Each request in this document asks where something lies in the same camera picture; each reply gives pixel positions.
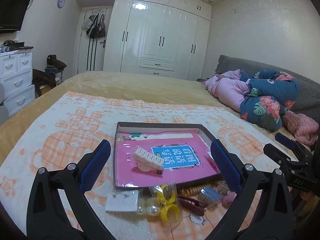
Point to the pink knitted blanket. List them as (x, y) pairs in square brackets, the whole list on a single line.
[(302, 127)]

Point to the black wall television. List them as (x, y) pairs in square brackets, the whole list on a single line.
[(13, 14)]

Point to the hanging black bags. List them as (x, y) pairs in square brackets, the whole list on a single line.
[(95, 26)]

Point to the beige dotted lace bow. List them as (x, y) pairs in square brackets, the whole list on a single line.
[(221, 187)]

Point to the white built-in wardrobe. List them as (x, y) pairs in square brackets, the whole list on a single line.
[(156, 37)]

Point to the blue floral quilt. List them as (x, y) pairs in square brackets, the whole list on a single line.
[(271, 93)]

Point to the white bedroom door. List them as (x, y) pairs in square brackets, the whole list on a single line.
[(89, 53)]

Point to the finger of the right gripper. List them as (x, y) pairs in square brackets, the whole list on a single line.
[(280, 158), (287, 141)]

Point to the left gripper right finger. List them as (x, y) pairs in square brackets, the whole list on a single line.
[(262, 208)]

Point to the white plastic drawer unit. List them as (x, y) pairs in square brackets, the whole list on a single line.
[(16, 79)]

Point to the pink padded quilt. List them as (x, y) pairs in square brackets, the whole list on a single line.
[(228, 88)]

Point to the orange white patterned blanket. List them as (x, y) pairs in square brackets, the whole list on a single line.
[(77, 123)]

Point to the pink fuzzy hair clip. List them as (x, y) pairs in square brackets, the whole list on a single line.
[(228, 199)]

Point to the white earring card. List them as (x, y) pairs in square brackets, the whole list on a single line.
[(122, 201)]

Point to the clutter on drawer unit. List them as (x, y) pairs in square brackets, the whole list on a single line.
[(11, 45)]

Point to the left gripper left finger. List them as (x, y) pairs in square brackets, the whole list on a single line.
[(58, 208)]

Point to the dark red hair clip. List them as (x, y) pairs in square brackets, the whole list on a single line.
[(194, 206)]

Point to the tan bed cover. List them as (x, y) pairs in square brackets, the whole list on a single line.
[(121, 86)]

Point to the yellow rings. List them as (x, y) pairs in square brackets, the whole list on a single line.
[(168, 202)]

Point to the grey headboard cover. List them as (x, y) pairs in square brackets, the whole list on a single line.
[(308, 99)]

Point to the pink children's book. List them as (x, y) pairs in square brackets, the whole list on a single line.
[(186, 154)]

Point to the cream hair claw clip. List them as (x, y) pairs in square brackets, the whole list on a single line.
[(146, 161)]

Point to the round wall clock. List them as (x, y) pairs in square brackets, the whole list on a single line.
[(60, 3)]

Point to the pile of dark clothes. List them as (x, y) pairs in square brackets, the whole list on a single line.
[(54, 65)]

